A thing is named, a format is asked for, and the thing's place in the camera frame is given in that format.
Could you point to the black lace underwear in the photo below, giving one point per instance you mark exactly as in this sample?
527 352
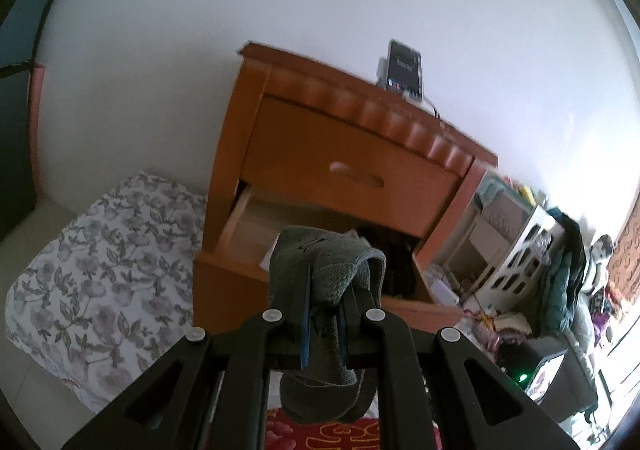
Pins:
395 265

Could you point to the white cutout rack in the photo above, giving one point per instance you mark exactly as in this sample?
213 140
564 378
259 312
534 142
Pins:
520 260

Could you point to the teal cloth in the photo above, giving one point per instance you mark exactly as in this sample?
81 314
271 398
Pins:
492 192

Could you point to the wooden nightstand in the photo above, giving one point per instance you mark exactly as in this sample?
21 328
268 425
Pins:
235 130

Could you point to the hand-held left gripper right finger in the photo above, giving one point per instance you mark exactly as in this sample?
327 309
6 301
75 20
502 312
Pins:
355 325

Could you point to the pink board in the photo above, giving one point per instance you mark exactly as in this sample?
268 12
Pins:
36 130

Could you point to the brown patterned curtain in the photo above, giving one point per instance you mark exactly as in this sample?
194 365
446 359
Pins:
627 240

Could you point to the red floral blanket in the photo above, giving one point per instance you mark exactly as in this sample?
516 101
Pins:
340 435

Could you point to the white plastic box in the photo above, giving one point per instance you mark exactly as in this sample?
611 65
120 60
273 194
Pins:
446 292

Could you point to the small white cabinet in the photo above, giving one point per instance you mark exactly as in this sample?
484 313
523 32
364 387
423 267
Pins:
475 240

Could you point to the laptop screen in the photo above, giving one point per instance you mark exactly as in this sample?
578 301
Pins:
547 377

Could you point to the grey sock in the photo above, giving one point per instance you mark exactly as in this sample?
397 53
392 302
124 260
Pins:
325 255

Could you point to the black smartphone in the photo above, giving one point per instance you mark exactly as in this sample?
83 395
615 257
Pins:
404 68

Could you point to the shallow wooden drawer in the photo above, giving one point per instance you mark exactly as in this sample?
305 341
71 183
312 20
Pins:
310 145

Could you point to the grey white plush toy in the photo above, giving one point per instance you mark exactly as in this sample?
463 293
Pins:
600 260

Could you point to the teal jacket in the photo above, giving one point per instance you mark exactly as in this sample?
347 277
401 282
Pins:
565 270

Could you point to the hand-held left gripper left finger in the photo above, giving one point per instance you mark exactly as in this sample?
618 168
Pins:
305 330

